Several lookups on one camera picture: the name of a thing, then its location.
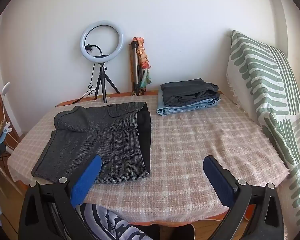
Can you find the dark grey folded pants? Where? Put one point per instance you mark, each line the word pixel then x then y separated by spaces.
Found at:
pixel 185 92

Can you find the white clip lamp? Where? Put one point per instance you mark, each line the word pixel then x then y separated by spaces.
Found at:
pixel 5 105

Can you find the person's zebra print leg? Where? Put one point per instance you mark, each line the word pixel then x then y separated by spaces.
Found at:
pixel 110 225

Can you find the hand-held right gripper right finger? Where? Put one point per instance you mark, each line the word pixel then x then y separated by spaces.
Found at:
pixel 220 180

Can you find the grey houndstooth pants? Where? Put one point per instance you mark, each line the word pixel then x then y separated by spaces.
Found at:
pixel 102 135

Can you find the small black tripod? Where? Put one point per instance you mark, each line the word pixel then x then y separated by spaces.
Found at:
pixel 102 75

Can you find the white green striped throw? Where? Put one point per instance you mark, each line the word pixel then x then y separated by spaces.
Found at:
pixel 265 80

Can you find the light blue cushion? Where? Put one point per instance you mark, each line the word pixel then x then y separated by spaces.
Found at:
pixel 180 110

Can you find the orange floral scarf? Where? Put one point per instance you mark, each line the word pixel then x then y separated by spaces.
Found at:
pixel 142 55

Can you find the orange floral bedsheet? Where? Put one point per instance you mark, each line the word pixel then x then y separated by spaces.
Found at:
pixel 120 94

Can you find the silver folded tripod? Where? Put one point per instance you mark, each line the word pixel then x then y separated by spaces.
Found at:
pixel 135 65

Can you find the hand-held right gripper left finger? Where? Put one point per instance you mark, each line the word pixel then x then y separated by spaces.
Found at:
pixel 85 180

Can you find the pink plaid blanket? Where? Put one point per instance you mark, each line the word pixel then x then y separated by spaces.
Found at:
pixel 190 155

